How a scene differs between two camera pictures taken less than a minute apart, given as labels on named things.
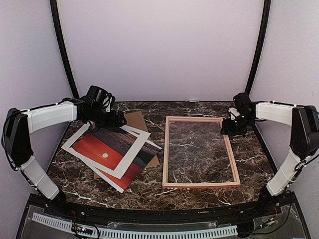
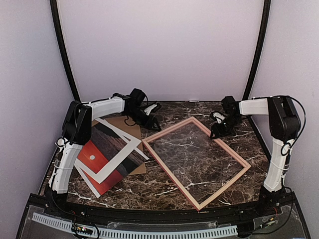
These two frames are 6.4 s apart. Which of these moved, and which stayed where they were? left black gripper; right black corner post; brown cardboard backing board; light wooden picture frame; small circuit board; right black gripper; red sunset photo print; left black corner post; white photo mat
Moved: left black gripper; red sunset photo print; brown cardboard backing board; light wooden picture frame; right black gripper; white photo mat
Stayed: small circuit board; left black corner post; right black corner post
